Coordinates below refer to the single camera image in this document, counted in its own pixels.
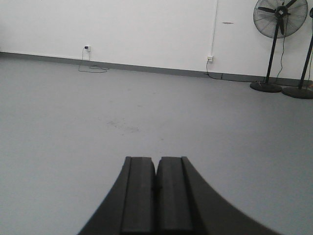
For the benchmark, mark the black standing fan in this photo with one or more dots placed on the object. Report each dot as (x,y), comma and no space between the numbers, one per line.
(277,19)

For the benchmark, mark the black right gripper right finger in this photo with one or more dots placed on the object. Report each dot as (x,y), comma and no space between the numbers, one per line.
(188,205)

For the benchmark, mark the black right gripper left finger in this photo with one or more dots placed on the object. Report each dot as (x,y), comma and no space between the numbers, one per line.
(128,208)

